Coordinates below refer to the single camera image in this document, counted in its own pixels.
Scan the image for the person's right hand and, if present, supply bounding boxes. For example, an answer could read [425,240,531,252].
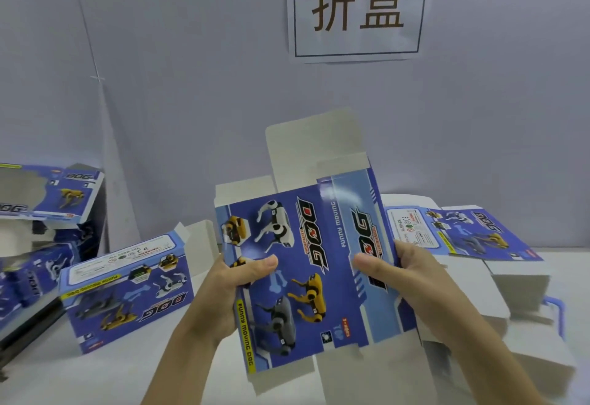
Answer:
[352,242,473,348]

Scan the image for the person's left hand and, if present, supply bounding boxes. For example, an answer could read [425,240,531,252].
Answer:
[183,253,280,348]

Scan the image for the blue dog-print cardboard box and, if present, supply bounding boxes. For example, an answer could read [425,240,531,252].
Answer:
[214,108,435,405]
[59,220,221,355]

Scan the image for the stack of boxes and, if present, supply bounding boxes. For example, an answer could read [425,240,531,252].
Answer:
[382,194,578,398]

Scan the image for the pile of blue boxes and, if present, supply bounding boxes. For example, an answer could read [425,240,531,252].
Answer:
[0,162,107,328]

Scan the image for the person's right forearm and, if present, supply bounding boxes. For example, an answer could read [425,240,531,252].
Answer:
[441,325,551,405]

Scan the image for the person's left forearm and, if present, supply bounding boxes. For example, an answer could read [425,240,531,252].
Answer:
[141,326,227,405]

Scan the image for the white paper wall sign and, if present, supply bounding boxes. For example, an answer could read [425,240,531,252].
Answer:
[286,0,435,62]

